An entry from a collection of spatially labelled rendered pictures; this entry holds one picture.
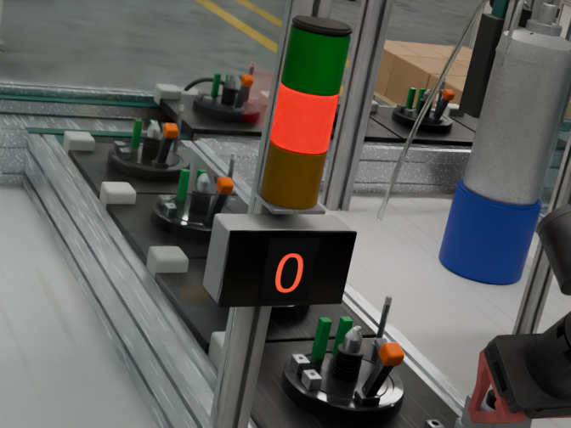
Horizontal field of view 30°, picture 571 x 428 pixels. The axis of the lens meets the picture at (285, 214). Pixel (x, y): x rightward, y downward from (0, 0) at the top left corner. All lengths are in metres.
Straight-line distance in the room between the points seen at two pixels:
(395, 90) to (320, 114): 5.40
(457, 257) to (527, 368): 1.04
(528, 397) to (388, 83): 5.49
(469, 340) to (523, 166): 0.35
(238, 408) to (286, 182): 0.26
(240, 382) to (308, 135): 0.26
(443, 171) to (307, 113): 1.49
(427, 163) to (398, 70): 3.96
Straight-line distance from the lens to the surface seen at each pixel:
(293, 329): 1.35
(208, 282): 0.93
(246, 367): 1.02
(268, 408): 1.17
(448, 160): 2.35
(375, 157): 2.25
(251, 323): 0.98
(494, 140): 1.88
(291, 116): 0.88
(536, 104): 1.86
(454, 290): 1.87
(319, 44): 0.86
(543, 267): 1.23
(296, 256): 0.92
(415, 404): 1.25
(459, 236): 1.93
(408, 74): 6.17
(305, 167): 0.89
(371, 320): 1.46
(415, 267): 1.93
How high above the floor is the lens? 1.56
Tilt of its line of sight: 20 degrees down
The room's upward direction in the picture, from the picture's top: 11 degrees clockwise
